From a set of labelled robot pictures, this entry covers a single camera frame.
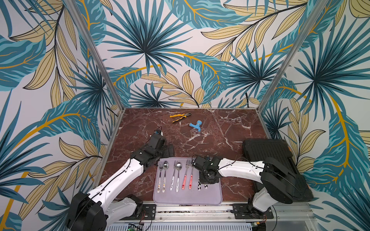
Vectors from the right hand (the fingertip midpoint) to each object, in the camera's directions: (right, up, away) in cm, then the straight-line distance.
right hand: (203, 180), depth 84 cm
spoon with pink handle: (-7, 0, 0) cm, 7 cm away
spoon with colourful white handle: (-22, +8, +4) cm, 24 cm away
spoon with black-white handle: (+1, -2, -3) cm, 4 cm away
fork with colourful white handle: (-25, -2, -4) cm, 25 cm away
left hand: (-21, +18, -2) cm, 28 cm away
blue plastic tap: (-1, +32, +23) cm, 39 cm away
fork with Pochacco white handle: (-17, +7, +4) cm, 19 cm away
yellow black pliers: (-11, +40, +29) cm, 51 cm away
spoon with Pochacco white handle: (-15, +7, +4) cm, 17 cm away
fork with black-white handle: (-2, -2, -2) cm, 4 cm away
